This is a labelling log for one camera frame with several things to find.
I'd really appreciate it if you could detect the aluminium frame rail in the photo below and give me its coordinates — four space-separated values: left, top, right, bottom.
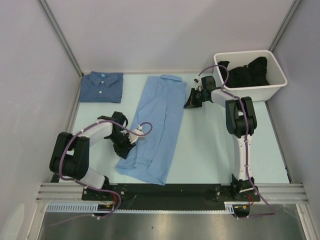
35 182 309 204

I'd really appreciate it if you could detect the black shirt in bin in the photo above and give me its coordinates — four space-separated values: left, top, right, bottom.
225 56 269 88

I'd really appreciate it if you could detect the light blue long sleeve shirt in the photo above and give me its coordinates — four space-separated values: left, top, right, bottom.
115 74 187 185

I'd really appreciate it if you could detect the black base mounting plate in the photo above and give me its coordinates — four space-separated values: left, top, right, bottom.
81 182 261 211

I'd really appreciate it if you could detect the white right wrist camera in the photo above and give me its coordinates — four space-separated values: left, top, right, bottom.
193 76 202 89

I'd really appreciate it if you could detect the folded dark blue checked shirt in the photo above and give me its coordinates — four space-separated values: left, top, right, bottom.
79 71 124 104

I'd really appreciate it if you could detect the white plastic bin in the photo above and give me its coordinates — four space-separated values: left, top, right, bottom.
213 50 288 102

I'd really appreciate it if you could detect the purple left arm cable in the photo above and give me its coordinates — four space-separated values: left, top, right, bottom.
49 121 153 222

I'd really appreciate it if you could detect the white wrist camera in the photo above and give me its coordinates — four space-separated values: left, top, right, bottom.
129 125 144 143
193 76 202 89

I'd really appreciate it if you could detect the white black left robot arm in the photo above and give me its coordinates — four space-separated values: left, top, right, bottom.
49 111 136 200

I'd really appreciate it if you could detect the white slotted cable duct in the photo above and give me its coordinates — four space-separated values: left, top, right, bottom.
46 203 234 214

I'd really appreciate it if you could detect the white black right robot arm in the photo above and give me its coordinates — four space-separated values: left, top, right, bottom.
183 76 258 201

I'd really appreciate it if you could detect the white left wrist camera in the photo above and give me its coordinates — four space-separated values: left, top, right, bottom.
129 125 144 143

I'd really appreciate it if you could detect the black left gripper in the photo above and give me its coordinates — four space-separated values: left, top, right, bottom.
107 132 136 160

